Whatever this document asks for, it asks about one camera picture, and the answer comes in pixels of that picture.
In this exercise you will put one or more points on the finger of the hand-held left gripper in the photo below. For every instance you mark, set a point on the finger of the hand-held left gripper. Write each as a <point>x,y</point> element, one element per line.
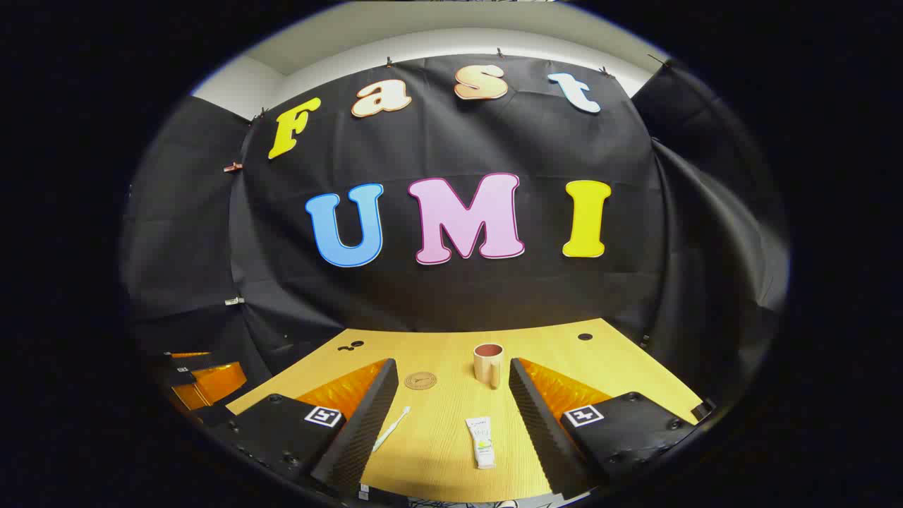
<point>215,384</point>
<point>189,355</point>

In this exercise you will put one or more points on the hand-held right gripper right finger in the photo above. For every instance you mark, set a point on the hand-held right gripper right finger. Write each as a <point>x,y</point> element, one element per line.
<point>540,423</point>

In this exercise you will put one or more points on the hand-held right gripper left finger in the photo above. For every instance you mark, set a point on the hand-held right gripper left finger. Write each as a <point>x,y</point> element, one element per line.
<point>367,416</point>

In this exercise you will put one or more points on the pale green toothbrush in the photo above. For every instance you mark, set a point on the pale green toothbrush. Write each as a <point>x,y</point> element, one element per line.
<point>392,427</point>

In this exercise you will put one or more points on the white toothpaste tube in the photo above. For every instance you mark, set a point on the white toothpaste tube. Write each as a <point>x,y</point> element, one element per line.
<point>482,444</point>

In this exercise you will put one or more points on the round cork coaster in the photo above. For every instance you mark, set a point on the round cork coaster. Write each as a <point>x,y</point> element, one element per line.
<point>420,381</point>

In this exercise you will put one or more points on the beige cup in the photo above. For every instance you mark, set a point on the beige cup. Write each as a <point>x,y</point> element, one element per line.
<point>488,367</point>

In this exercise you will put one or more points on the wooden desktop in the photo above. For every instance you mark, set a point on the wooden desktop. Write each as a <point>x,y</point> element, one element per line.
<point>444,353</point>

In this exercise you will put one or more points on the silver cloth clip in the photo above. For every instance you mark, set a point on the silver cloth clip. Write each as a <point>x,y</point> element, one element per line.
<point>234,301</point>

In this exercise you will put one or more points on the black backdrop cloth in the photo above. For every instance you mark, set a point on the black backdrop cloth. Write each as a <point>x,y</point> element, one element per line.
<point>458,296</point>

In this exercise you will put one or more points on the black desk edge bracket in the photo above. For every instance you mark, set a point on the black desk edge bracket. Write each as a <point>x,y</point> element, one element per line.
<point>703,410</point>

